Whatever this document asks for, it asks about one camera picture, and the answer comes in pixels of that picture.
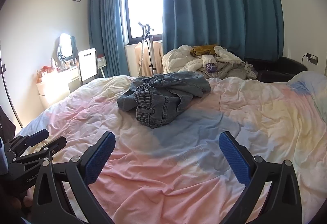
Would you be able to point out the wall socket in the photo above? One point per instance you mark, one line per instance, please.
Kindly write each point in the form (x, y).
(313, 58)

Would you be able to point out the white chair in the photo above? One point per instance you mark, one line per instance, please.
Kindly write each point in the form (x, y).
(86, 65)

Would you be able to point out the white side table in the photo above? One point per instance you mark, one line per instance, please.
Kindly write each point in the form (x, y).
(101, 64)

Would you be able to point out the wide blue curtain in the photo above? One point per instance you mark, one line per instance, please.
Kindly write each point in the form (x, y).
(217, 4)

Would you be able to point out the silver tripod stand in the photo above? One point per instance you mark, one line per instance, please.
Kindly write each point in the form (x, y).
(151, 47)

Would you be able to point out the pastel pillow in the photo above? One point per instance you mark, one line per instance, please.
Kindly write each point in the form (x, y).
(311, 86)

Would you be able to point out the narrow blue curtain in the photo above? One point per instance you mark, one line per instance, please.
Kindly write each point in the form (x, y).
(107, 29)

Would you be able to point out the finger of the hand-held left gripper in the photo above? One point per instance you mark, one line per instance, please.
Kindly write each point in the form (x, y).
(55, 144)
(38, 135)

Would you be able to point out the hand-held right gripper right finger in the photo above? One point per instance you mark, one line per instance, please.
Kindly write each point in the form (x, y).
(235, 160)

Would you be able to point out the black sofa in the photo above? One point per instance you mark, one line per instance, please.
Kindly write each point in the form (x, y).
(281, 70)

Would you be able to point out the white vanity desk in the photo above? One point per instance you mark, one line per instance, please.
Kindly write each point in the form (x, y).
(56, 83)

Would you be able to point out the person's left hand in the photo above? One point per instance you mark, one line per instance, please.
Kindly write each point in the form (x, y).
(23, 203)

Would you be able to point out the blue denim jeans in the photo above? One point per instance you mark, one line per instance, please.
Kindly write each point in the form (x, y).
(163, 96)

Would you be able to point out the pastel duvet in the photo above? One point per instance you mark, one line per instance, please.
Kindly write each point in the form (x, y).
(178, 175)

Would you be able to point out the white patterned garment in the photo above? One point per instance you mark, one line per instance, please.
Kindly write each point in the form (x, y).
(251, 70)

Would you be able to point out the grey garment purple patch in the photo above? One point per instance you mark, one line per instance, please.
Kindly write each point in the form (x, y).
(224, 69)

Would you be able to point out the mustard yellow garment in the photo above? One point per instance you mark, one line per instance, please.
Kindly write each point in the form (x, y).
(201, 49)

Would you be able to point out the pile of crumpled clothes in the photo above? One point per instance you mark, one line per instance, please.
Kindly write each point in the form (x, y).
(178, 60)

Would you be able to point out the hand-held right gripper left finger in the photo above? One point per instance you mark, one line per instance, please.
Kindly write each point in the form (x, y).
(101, 157)

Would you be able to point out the window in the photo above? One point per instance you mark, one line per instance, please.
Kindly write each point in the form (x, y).
(144, 4)

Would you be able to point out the vanity mirror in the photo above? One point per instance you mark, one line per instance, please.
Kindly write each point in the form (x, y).
(66, 46)

